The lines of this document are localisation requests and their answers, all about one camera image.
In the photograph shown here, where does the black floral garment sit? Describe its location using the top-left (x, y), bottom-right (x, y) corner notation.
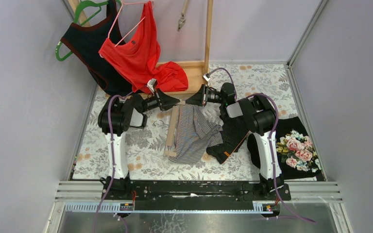
top-left (275, 116), bottom-right (322, 180)

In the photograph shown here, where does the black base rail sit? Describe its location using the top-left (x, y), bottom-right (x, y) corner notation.
top-left (100, 177), bottom-right (291, 211)

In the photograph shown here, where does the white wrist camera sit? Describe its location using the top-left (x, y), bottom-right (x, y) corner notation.
top-left (147, 78), bottom-right (157, 93)
top-left (203, 73), bottom-right (212, 85)

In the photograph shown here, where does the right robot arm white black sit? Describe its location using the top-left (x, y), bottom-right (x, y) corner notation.
top-left (186, 83), bottom-right (283, 183)

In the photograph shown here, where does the floral patterned table mat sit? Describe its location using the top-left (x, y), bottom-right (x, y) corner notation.
top-left (72, 64), bottom-right (298, 181)

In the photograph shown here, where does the grey striped underwear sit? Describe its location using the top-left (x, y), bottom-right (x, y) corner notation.
top-left (169, 104), bottom-right (223, 164)

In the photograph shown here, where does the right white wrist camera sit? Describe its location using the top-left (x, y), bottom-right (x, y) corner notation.
top-left (203, 73), bottom-right (212, 85)

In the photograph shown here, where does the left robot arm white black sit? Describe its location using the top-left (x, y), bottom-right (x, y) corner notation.
top-left (98, 89), bottom-right (181, 180)

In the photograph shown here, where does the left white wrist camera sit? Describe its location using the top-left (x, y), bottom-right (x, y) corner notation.
top-left (147, 78), bottom-right (157, 93)

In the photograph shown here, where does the wooden clothes rack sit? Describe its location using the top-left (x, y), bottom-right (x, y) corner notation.
top-left (67, 0), bottom-right (214, 103)

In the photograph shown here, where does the green plastic hanger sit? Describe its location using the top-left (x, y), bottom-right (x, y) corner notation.
top-left (55, 0), bottom-right (121, 66)

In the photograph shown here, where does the purple cable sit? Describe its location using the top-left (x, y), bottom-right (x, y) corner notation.
top-left (205, 67), bottom-right (316, 224)
top-left (91, 91), bottom-right (134, 233)

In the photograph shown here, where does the pink wire hanger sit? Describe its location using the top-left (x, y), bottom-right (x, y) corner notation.
top-left (106, 0), bottom-right (157, 50)

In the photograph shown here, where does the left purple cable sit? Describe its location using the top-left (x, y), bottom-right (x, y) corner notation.
top-left (91, 91), bottom-right (134, 233)

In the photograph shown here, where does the black underwear orange trim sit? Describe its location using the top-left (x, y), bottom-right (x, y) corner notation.
top-left (206, 116), bottom-right (249, 164)

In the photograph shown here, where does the dark tank top red trim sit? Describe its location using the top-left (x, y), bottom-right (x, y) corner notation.
top-left (60, 0), bottom-right (132, 96)

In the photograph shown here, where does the wooden clip hanger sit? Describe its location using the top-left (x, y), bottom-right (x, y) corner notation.
top-left (152, 100), bottom-right (185, 157)

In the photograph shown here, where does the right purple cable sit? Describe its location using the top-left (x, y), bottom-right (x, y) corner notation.
top-left (205, 67), bottom-right (316, 224)

